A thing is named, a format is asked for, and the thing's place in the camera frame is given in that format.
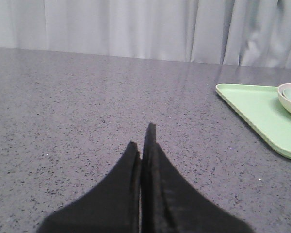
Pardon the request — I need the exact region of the light green plastic tray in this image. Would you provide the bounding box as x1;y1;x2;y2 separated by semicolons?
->
216;84;291;159

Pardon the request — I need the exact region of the white pleated curtain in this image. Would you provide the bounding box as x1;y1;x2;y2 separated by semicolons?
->
0;0;291;68

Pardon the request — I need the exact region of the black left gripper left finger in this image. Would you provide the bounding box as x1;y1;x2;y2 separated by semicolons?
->
37;142;141;233

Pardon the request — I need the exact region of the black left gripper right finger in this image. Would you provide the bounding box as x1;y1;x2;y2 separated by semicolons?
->
141;123;253;233

